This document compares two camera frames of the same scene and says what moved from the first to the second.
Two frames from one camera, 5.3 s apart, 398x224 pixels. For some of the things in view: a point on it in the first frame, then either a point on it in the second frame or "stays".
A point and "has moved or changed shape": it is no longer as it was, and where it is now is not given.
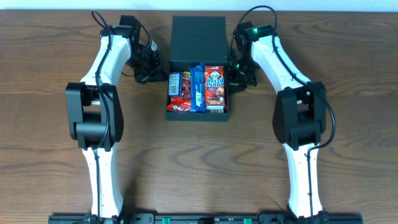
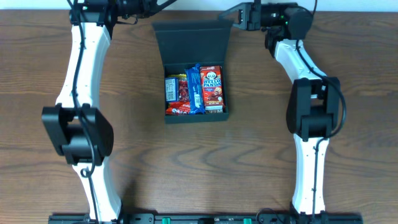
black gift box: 196,39 has moved or changed shape
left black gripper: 157,73 -> 147,9
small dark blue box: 175,84 has moved or changed shape
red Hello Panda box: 214,88 stays
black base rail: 324,218 stays
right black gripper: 243,78 -> 252,17
